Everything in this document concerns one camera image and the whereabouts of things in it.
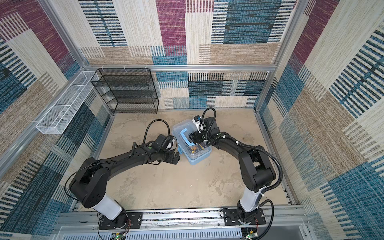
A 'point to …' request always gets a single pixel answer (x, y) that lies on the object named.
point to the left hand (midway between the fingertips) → (173, 154)
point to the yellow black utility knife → (196, 148)
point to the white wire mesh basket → (56, 120)
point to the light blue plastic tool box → (195, 152)
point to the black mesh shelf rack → (127, 90)
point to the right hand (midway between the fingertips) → (196, 135)
